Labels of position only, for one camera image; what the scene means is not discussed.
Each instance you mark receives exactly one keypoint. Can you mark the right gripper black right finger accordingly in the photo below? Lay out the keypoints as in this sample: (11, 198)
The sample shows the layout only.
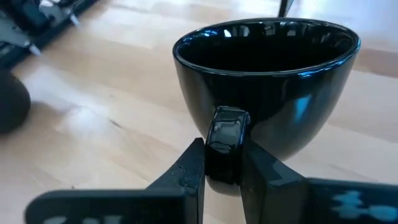
(280, 199)

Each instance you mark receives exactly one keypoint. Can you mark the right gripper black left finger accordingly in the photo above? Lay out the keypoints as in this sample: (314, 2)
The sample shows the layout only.
(174, 202)

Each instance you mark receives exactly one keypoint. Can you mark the all-black coffee mug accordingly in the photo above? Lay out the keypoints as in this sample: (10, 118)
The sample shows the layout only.
(280, 102)

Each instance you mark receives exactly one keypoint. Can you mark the black mug orange interior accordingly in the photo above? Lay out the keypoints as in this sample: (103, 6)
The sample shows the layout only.
(12, 102)

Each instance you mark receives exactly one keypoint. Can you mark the black shelf support post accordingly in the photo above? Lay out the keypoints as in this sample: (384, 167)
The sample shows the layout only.
(285, 7)

